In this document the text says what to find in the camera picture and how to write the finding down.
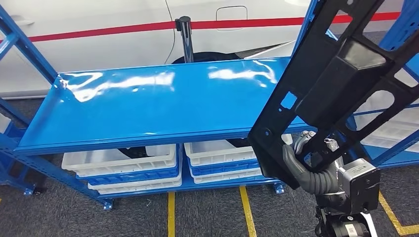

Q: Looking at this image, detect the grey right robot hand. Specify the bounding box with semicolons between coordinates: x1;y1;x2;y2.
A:
282;130;344;191

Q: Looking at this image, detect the long black plastic part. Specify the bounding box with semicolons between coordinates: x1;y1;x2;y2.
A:
248;0;419;191

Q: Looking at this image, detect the white plastic crate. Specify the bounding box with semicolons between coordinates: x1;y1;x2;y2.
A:
184;134;293;167
61;144;178;177
355;90;419;131
360;121;419;153
192;167;264;185
87;176;183;196

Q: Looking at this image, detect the white car body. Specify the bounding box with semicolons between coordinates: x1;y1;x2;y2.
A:
0;0;405;99

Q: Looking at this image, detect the black curved bracket part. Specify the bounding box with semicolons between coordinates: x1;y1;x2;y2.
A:
227;138;252;148
118;146;151;158

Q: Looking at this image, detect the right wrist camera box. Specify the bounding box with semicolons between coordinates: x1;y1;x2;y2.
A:
338;158;381;215

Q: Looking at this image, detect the black stanchion post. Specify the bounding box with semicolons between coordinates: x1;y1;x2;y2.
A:
175;15;194;63

